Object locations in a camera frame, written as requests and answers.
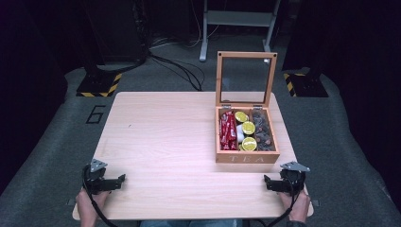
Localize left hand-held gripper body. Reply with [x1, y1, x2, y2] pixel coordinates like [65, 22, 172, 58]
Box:
[81, 158, 111, 195]

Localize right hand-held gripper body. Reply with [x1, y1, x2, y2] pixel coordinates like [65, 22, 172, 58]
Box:
[279, 161, 311, 194]

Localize person's left hand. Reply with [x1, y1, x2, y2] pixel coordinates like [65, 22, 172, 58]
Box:
[75, 187, 111, 227]

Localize person's right hand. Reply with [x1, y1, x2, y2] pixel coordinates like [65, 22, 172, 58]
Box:
[278, 188, 312, 224]

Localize wooden box with glass lid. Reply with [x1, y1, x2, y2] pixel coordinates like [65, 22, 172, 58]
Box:
[215, 51, 281, 165]

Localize yellow-lidded capsule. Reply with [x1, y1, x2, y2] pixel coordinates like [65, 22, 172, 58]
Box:
[234, 111, 250, 124]
[241, 136, 258, 152]
[241, 120, 256, 136]

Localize pile of brown capsules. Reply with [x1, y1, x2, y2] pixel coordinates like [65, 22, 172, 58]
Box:
[251, 110, 276, 152]

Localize white capsule cup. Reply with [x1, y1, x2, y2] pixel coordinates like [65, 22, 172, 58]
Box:
[235, 124, 246, 144]

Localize red stick packet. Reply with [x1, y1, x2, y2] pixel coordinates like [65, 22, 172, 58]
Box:
[227, 112, 238, 150]
[218, 111, 230, 151]

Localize black striped stand base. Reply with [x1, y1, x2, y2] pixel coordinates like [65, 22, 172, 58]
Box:
[282, 72, 329, 98]
[76, 72, 123, 98]

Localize black cabinet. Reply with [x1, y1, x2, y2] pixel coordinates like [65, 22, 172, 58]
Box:
[83, 0, 149, 65]

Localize white metal stand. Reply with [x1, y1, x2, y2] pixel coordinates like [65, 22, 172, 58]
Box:
[199, 0, 282, 62]

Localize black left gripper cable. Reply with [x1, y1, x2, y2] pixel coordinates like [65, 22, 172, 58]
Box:
[82, 166, 119, 227]

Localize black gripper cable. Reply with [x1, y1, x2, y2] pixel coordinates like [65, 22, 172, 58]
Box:
[259, 179, 301, 227]
[82, 166, 119, 227]

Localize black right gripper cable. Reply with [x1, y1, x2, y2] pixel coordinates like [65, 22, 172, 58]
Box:
[259, 179, 301, 227]

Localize bundle of black floor cables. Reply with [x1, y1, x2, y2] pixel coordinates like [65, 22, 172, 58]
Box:
[147, 51, 206, 93]

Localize white floor cables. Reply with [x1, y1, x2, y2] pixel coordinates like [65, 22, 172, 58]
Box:
[149, 0, 221, 51]

